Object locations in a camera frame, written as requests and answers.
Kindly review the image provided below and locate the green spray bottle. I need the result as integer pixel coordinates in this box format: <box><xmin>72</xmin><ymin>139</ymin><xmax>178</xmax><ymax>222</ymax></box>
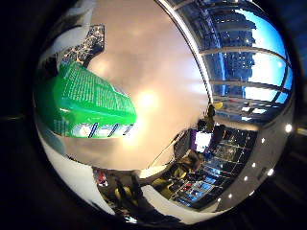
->
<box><xmin>35</xmin><ymin>60</ymin><xmax>138</xmax><ymax>140</ymax></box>

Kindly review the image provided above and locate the blue white patterned cloth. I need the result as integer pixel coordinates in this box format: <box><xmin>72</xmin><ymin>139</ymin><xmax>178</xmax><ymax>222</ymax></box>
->
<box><xmin>61</xmin><ymin>23</ymin><xmax>106</xmax><ymax>68</ymax></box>

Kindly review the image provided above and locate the red white bag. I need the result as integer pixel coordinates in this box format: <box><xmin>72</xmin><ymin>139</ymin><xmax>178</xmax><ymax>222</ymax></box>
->
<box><xmin>95</xmin><ymin>169</ymin><xmax>109</xmax><ymax>188</ymax></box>

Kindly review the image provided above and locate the seated person with brown hair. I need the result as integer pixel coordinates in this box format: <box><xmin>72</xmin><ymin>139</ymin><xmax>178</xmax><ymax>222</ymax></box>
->
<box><xmin>183</xmin><ymin>149</ymin><xmax>204</xmax><ymax>174</ymax></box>

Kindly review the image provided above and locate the thin white cable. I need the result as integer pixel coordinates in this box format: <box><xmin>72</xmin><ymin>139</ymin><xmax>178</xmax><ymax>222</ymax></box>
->
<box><xmin>150</xmin><ymin>133</ymin><xmax>190</xmax><ymax>168</ymax></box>

